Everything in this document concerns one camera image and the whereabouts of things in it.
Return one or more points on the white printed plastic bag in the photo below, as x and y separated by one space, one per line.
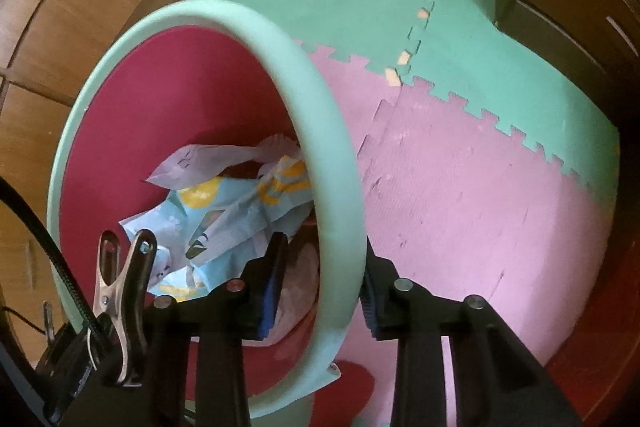
200 162

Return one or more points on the green and pink foam mat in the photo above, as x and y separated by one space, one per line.
475 207

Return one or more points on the light wooden cabinet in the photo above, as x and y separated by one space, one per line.
75 7

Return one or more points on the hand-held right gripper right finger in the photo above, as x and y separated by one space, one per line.
372 317

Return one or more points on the pink printed paper sheet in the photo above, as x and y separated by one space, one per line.
300 287

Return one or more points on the light blue wet wipes pack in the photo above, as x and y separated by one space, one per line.
225 227

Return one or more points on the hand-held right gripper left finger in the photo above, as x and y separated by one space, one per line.
267 302

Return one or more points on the red plastic stool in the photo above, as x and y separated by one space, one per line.
350 392

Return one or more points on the metal spring clamp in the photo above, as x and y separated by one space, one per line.
127 307
48 319

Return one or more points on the pink bin with green rim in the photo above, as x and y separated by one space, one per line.
150 107

